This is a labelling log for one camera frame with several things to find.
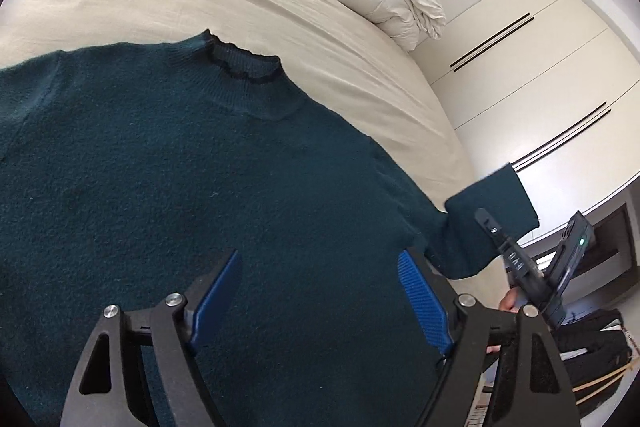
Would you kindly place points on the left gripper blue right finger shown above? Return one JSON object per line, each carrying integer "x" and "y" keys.
{"x": 531, "y": 386}

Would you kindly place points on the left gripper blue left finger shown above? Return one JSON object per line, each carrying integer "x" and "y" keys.
{"x": 109, "y": 386}

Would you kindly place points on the dark green knit sweater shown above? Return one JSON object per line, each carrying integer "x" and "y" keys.
{"x": 127, "y": 171}

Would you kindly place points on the person's right hand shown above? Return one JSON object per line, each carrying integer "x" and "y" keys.
{"x": 509, "y": 302}

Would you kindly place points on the dark open shelf niche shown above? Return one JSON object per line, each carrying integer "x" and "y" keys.
{"x": 609, "y": 270}

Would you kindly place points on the black bag on floor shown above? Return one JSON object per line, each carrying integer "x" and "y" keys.
{"x": 596, "y": 353}

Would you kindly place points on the beige bed cover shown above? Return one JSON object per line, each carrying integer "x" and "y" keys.
{"x": 336, "y": 56}

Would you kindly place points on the white wardrobe with black handles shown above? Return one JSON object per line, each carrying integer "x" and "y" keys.
{"x": 547, "y": 87}

